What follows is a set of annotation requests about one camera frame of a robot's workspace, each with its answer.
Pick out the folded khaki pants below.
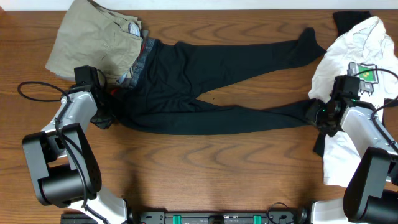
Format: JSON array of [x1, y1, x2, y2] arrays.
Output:
[[45, 0, 139, 85]]

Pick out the grey folded garment under khaki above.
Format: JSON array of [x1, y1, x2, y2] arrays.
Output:
[[116, 20, 145, 85]]

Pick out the black leggings red waistband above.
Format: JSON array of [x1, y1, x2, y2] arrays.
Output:
[[113, 28, 325, 135]]

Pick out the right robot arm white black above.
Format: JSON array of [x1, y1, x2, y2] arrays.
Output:
[[306, 74, 397, 224]]

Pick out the black garment under t-shirt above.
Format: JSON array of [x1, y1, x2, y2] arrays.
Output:
[[313, 11, 398, 158]]

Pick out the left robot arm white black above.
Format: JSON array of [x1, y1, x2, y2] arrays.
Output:
[[22, 65, 134, 223]]

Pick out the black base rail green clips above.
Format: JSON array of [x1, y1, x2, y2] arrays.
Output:
[[132, 209, 311, 224]]

